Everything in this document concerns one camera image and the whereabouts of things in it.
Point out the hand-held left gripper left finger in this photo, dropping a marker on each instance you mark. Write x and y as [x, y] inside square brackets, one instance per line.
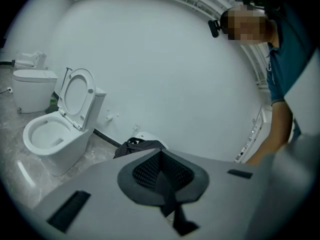
[145, 179]

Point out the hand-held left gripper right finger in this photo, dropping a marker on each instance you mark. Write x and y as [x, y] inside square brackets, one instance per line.
[185, 181]

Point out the black backpack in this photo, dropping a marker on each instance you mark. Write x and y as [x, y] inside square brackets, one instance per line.
[135, 147]

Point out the person's right forearm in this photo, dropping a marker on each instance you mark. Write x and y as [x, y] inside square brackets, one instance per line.
[277, 134]

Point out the white toilet with open seat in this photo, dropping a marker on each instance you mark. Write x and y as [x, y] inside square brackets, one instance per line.
[67, 144]

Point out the boxy white closed-lid toilet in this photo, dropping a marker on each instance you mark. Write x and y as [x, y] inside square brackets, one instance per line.
[32, 94]

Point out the person's blue shirt torso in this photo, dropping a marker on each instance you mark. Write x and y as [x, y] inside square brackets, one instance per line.
[287, 66]

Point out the white toilet with angular tank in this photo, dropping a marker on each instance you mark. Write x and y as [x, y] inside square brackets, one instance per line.
[40, 59]

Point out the white floor socket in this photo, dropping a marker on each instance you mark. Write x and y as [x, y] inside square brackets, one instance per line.
[9, 90]

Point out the person's head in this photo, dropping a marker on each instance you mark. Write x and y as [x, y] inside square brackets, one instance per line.
[250, 26]

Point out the white wall outlet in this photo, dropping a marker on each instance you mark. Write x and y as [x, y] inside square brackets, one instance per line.
[136, 129]

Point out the white wall pipe fitting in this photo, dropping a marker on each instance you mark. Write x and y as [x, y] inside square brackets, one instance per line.
[112, 114]

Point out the black head camera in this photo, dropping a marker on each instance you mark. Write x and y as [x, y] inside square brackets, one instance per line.
[215, 29]

